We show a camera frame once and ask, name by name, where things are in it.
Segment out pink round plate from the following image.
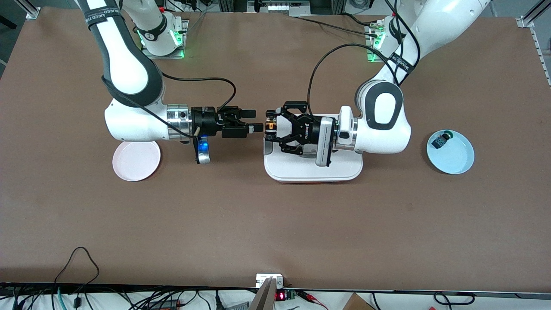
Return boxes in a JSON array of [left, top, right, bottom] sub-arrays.
[[112, 140, 161, 182]]

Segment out brown cardboard piece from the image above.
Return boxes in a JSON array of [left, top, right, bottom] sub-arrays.
[[342, 293, 376, 310]]

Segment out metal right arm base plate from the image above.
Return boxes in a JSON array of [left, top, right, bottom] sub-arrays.
[[140, 18, 189, 59]]

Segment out green push-button switch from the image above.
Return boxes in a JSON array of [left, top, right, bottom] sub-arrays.
[[432, 130, 455, 149]]

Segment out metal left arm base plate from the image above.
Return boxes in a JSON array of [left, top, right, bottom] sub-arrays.
[[365, 24, 413, 63]]

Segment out black cable across table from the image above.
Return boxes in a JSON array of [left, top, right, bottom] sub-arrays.
[[296, 13, 381, 36]]

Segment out white lidded storage box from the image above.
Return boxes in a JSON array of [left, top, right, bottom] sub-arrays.
[[263, 114, 363, 183]]

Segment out aluminium mounting bar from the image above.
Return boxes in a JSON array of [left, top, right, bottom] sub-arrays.
[[249, 278, 277, 310]]

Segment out black coiled cable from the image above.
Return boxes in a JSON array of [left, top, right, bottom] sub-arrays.
[[433, 292, 476, 307]]

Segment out red test leads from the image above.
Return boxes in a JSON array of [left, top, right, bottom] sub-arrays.
[[299, 291, 330, 310]]

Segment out black looped thin cable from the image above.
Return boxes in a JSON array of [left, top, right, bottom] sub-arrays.
[[54, 247, 100, 298]]

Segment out white connector block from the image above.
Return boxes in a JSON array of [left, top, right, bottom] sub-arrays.
[[256, 274, 285, 289]]

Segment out light blue round plate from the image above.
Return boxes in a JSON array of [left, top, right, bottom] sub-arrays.
[[426, 129, 475, 175]]

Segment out silver lit device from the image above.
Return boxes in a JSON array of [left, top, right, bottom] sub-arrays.
[[248, 0, 311, 17]]

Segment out aluminium frame profile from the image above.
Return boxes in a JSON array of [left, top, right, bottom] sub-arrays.
[[516, 0, 551, 87], [15, 0, 41, 20]]

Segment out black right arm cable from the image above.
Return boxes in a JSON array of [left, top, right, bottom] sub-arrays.
[[102, 71, 237, 139]]

